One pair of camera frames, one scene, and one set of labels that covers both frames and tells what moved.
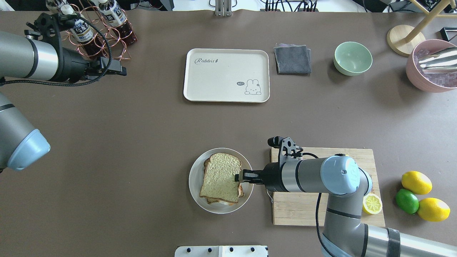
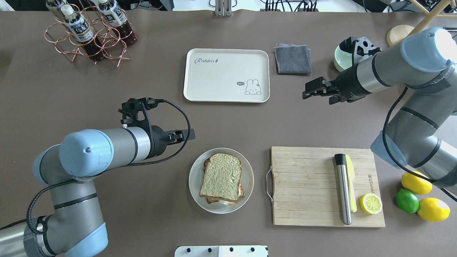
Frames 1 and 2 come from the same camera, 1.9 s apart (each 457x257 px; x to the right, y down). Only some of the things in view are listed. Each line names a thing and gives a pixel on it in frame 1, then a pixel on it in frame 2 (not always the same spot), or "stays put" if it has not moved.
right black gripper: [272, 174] -> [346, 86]
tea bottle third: [115, 17] stays put
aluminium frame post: [223, 8] stays put
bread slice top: [219, 182] stays put
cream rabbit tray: [227, 75] stays put
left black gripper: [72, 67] -> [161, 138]
